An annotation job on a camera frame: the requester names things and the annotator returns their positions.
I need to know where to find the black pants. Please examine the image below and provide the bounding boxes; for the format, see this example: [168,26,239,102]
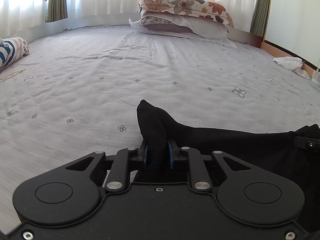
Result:
[137,100,319,232]

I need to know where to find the white patterned bed mattress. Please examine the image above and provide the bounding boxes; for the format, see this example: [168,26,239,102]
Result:
[1,26,319,233]

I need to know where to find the white crumpled cloth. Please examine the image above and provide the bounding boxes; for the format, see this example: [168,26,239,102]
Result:
[273,56,310,80]

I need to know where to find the olive green curtain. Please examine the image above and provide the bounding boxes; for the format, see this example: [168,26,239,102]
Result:
[46,0,68,23]
[250,0,271,37]

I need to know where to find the olive green right curtain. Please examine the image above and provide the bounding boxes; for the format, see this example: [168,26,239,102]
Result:
[250,0,271,37]

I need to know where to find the beige cord on bed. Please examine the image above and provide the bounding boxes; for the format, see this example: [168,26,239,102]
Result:
[0,68,27,82]

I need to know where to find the wooden bed frame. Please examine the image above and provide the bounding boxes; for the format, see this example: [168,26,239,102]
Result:
[227,29,318,78]

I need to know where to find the white charger with cable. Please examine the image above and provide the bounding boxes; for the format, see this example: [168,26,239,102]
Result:
[310,68,320,87]

